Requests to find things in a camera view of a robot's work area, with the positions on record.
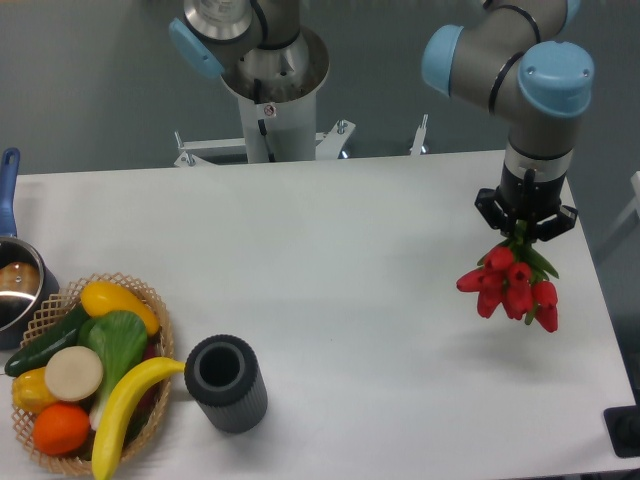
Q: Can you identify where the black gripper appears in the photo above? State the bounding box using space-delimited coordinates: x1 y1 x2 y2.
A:
474 166 578 242

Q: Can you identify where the red tulip bouquet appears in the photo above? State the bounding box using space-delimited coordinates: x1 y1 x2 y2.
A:
456 220 559 333

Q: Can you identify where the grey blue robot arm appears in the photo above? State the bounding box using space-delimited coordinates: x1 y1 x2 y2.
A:
421 1 595 242

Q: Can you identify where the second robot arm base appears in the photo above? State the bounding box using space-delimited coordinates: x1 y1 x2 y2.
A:
168 1 330 104

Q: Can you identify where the dark grey ribbed vase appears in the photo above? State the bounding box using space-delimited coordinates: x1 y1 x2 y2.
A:
184 334 268 434

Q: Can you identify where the black device table corner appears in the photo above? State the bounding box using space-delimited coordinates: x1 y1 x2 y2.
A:
603 405 639 458

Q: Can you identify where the green bok choy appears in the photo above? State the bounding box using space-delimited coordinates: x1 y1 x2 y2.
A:
78 310 147 431

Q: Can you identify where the yellow squash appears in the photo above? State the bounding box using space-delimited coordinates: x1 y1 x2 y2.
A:
80 281 160 337

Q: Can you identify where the yellow banana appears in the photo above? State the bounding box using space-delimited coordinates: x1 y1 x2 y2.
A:
91 357 186 480

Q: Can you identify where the beige round disc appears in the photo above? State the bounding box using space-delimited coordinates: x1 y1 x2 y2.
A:
44 346 103 402

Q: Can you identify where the dark green cucumber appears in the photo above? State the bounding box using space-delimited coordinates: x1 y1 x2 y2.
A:
4 304 90 377

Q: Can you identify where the orange fruit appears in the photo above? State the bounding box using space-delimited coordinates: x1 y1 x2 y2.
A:
32 402 90 456

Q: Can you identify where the yellow bell pepper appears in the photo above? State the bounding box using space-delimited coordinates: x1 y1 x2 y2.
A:
12 367 58 414

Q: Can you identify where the white frame at right edge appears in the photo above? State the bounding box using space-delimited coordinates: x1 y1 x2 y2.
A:
595 171 639 263

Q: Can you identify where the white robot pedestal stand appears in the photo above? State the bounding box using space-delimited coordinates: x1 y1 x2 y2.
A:
173 92 430 169

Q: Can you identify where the blue handled saucepan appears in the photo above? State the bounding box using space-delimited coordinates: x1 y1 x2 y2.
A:
1 148 59 351

